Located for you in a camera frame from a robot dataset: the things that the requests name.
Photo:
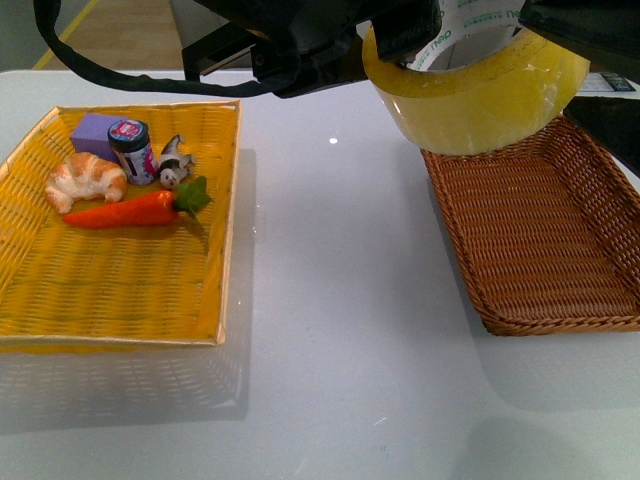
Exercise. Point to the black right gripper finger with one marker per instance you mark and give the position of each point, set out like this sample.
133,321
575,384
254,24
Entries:
607,34

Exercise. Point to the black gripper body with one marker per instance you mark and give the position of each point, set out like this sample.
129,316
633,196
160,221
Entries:
296,47

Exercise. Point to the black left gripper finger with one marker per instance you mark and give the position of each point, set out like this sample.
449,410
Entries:
406,28

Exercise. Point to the yellow packing tape roll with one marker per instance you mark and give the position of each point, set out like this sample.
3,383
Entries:
482,83

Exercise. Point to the brown wicker basket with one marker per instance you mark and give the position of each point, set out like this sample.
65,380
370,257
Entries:
545,233

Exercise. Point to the yellow woven basket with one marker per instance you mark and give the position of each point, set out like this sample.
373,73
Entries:
68,289

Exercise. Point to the black table label sticker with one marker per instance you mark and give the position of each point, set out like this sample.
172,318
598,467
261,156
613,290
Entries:
607,82

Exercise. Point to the panda toy figure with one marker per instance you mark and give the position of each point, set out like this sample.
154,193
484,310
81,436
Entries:
174,166

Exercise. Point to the black lidded jar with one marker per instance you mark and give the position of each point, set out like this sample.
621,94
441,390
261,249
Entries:
130,141

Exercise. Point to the orange toy carrot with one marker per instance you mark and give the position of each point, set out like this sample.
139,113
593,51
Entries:
161,207

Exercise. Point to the purple block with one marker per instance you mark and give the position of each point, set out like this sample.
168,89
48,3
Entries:
91,135

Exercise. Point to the toy croissant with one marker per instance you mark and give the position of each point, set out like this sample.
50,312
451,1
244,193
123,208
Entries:
84,176

